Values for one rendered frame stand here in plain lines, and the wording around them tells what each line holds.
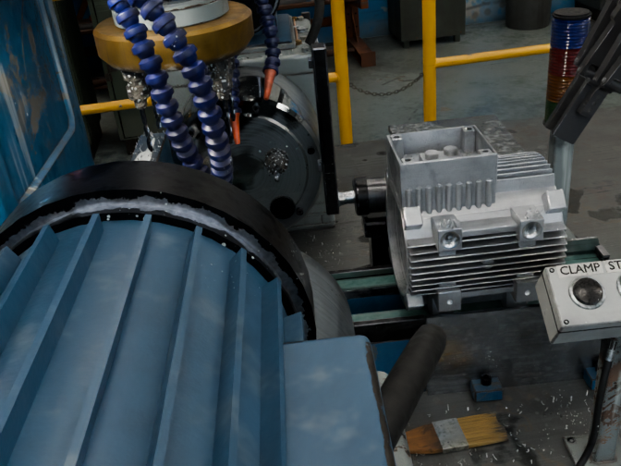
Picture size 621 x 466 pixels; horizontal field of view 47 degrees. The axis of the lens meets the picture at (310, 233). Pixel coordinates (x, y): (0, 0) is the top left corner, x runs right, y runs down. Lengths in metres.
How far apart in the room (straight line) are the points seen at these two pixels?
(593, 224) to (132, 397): 1.29
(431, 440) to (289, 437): 0.71
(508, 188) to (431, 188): 0.11
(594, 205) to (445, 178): 0.69
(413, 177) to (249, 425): 0.65
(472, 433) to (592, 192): 0.75
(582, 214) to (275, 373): 1.26
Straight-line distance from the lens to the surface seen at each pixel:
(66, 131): 1.05
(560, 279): 0.79
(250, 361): 0.29
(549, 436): 1.00
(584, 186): 1.62
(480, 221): 0.91
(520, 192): 0.94
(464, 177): 0.90
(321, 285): 0.69
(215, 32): 0.79
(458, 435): 0.98
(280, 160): 1.10
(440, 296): 0.92
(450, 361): 1.01
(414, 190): 0.89
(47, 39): 1.04
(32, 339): 0.28
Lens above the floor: 1.50
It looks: 29 degrees down
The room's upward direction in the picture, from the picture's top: 6 degrees counter-clockwise
